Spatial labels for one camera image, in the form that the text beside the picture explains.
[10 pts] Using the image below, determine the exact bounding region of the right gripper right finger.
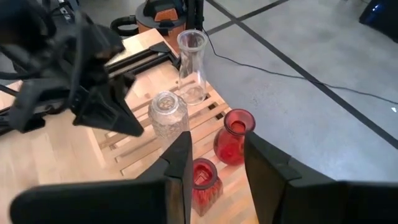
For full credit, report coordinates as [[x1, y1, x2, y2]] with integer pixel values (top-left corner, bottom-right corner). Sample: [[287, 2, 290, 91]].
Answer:
[[244, 131, 398, 224]]

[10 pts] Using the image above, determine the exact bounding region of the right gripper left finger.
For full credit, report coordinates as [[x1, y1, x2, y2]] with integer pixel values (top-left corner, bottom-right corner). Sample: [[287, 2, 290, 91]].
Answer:
[[9, 130, 195, 224]]

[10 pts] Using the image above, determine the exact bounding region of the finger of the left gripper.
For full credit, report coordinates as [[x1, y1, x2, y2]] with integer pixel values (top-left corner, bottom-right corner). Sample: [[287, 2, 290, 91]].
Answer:
[[9, 80, 71, 134], [72, 72, 146, 138]]

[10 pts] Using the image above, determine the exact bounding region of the clear diamond-cut glass vase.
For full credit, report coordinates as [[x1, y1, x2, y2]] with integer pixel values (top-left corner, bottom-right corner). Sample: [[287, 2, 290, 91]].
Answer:
[[147, 90, 191, 140]]

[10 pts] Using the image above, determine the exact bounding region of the clear smooth glass carafe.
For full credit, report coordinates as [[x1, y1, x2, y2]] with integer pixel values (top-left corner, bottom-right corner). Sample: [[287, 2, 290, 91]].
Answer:
[[177, 29, 208, 106]]

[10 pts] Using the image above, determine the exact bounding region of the red square ribbed glass vase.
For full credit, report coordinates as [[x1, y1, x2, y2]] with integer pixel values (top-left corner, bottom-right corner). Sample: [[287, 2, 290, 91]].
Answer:
[[190, 157, 224, 218]]

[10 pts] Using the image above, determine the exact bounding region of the red round flared glass vase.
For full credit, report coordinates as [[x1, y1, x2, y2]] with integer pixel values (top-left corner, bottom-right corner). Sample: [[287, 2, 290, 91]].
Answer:
[[213, 108, 257, 167]]

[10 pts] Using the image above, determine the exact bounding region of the wooden slatted shelf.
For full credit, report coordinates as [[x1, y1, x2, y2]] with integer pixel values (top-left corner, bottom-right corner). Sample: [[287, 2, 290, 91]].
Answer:
[[92, 79, 261, 224]]

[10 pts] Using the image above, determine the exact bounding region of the orange and black shop vacuum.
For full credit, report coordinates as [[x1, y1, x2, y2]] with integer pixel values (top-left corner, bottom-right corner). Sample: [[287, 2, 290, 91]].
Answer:
[[135, 0, 206, 54]]

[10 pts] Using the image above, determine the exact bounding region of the dark blue floor object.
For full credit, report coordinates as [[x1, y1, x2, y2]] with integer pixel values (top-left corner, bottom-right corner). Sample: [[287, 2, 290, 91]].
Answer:
[[358, 0, 398, 44]]

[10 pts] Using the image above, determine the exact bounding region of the black vacuum hose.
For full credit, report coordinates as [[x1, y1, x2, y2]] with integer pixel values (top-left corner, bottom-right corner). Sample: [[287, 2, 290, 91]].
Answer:
[[109, 14, 141, 37]]

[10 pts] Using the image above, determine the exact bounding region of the black metal table frame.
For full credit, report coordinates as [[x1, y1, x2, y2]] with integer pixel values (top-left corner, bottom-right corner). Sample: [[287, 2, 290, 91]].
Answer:
[[104, 41, 183, 80]]

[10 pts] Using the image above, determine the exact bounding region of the black floor cable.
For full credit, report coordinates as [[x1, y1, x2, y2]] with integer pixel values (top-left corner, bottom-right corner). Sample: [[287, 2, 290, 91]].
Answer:
[[201, 27, 398, 105]]

